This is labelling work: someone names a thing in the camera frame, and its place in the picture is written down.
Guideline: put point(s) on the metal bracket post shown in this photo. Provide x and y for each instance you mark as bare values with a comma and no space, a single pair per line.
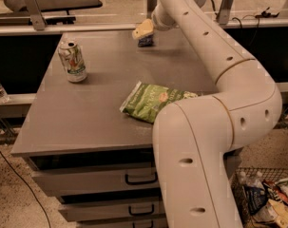
224,11
35,15
150,0

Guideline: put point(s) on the black drawer handle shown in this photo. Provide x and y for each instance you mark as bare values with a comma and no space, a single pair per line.
141,179
137,211
143,224

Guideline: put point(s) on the plastic bottle in basket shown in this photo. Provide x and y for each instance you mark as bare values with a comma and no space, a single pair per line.
253,180

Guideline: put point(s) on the black bottom drawer handle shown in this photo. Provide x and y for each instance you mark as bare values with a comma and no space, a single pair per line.
143,224

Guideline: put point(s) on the grey metal rail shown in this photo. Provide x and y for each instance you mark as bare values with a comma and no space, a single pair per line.
59,29

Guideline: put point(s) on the white green soda can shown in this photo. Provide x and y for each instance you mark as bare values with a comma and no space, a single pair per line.
72,60

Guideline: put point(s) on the dark blue snack bag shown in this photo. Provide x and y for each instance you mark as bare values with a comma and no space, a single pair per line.
256,198

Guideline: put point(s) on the green kettle chip bag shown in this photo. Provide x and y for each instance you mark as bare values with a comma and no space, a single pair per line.
145,101

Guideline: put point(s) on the black top drawer handle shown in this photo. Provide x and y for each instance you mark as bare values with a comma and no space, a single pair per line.
141,179

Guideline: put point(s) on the yellow snack bag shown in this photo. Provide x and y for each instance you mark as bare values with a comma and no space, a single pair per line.
273,212

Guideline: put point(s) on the blue rxbar blueberry wrapper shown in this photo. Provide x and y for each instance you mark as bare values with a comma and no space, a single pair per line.
146,41

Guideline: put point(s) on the grey drawer cabinet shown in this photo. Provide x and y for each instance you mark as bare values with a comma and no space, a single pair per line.
79,144

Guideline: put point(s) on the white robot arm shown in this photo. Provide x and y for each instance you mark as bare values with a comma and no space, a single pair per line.
190,137

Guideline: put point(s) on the middle metal bracket post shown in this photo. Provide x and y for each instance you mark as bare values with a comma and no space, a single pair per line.
150,0

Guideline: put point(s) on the black middle drawer handle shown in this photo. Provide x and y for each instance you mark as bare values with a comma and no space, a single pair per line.
137,211

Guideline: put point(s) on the right metal bracket post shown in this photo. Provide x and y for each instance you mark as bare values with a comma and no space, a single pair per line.
224,11

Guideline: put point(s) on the left metal bracket post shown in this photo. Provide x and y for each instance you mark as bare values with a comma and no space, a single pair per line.
35,15

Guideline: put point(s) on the wire basket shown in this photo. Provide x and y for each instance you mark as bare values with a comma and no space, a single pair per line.
270,174

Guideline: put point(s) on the red brown snack bag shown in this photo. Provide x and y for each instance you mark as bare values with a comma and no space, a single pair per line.
276,192

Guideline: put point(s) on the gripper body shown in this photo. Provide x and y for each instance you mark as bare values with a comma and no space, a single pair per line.
158,22

